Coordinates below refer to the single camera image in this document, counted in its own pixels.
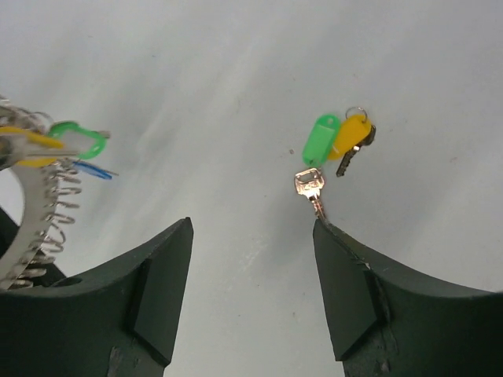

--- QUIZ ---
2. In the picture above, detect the yellow key tag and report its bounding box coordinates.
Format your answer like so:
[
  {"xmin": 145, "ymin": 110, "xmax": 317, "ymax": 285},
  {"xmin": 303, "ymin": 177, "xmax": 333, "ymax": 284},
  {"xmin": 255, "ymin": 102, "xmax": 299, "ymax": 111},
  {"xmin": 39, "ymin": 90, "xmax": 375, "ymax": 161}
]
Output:
[{"xmin": 327, "ymin": 113, "xmax": 372, "ymax": 160}]

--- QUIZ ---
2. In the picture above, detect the green tag on ring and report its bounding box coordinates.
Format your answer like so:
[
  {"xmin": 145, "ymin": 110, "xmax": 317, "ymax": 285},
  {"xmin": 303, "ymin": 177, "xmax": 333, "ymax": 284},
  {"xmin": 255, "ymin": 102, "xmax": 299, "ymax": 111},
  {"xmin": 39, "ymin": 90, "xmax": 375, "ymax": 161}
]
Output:
[{"xmin": 46, "ymin": 121, "xmax": 108, "ymax": 160}]

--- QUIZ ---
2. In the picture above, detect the small metal key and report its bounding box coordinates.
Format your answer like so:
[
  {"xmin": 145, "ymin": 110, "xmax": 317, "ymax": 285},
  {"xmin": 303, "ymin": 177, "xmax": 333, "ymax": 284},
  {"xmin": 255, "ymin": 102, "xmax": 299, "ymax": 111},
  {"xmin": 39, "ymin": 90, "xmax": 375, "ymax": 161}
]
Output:
[{"xmin": 294, "ymin": 167, "xmax": 326, "ymax": 221}]

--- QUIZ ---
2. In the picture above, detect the yellow tag on ring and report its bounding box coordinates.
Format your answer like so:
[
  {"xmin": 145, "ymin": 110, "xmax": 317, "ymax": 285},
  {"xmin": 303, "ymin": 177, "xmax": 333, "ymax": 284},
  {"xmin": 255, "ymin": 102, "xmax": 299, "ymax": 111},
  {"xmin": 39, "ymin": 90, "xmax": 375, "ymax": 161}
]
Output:
[{"xmin": 1, "ymin": 126, "xmax": 69, "ymax": 169}]

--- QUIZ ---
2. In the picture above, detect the blue key tag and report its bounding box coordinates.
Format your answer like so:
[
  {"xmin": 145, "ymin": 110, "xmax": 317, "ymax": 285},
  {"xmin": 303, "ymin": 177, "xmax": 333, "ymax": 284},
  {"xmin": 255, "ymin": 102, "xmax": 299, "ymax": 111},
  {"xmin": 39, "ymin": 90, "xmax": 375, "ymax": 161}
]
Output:
[{"xmin": 72, "ymin": 160, "xmax": 117, "ymax": 181}]

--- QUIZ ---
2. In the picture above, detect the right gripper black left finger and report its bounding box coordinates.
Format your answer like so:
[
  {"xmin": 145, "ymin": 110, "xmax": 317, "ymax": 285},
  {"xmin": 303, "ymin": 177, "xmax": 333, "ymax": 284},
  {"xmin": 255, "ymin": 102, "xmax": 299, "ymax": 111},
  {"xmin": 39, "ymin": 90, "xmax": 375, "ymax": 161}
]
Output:
[{"xmin": 1, "ymin": 218, "xmax": 193, "ymax": 376}]

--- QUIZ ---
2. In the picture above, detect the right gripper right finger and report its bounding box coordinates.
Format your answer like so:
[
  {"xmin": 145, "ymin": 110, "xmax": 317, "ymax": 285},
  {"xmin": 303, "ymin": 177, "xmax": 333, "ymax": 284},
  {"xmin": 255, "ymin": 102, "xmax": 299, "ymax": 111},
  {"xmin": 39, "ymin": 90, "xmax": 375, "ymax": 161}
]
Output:
[{"xmin": 313, "ymin": 221, "xmax": 502, "ymax": 376}]

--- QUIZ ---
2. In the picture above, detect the dark key with yellow tag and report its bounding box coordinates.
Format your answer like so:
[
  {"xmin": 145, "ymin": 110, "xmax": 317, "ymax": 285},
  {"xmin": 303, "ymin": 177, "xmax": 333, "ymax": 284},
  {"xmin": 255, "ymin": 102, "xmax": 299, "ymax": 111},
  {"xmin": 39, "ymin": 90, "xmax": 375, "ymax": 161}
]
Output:
[{"xmin": 336, "ymin": 124, "xmax": 376, "ymax": 178}]

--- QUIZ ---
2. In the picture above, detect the green key tag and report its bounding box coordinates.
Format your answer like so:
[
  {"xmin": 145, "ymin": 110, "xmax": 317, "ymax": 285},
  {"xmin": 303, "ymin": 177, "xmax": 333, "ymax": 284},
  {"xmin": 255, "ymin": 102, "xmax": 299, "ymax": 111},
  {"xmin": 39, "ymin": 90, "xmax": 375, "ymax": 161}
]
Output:
[{"xmin": 302, "ymin": 114, "xmax": 341, "ymax": 167}]

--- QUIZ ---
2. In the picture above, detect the large metal key organizer ring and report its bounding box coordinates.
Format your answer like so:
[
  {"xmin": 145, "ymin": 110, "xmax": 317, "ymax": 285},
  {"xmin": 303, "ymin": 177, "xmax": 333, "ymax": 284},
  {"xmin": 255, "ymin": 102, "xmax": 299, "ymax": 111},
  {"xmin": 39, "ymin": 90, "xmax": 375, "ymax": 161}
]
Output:
[{"xmin": 0, "ymin": 93, "xmax": 79, "ymax": 291}]

